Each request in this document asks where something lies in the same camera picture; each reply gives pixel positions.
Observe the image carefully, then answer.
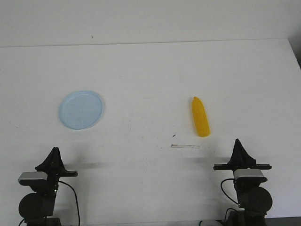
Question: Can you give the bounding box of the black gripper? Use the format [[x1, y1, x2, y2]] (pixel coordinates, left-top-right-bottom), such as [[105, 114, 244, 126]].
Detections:
[[213, 138, 272, 170], [35, 147, 78, 181]]

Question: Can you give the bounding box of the yellow corn cob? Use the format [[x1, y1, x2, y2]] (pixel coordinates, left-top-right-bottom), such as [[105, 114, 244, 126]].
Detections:
[[191, 97, 210, 137]]

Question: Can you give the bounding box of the light blue round plate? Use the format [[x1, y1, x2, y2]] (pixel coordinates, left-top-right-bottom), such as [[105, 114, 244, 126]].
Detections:
[[58, 90, 105, 130]]

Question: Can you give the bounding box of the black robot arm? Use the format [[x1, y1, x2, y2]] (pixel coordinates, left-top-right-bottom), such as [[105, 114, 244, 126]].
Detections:
[[18, 147, 80, 226], [213, 138, 273, 226]]

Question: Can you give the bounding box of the clear tape strip on table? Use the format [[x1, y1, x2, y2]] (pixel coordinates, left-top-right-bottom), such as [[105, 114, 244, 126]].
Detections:
[[170, 144, 200, 149]]

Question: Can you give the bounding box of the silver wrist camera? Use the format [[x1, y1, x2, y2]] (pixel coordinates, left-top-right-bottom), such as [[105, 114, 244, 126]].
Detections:
[[18, 171, 48, 186], [233, 169, 268, 184]]

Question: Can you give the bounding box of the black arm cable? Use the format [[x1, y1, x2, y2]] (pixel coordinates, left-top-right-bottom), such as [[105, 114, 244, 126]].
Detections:
[[220, 178, 240, 221], [18, 180, 80, 226]]

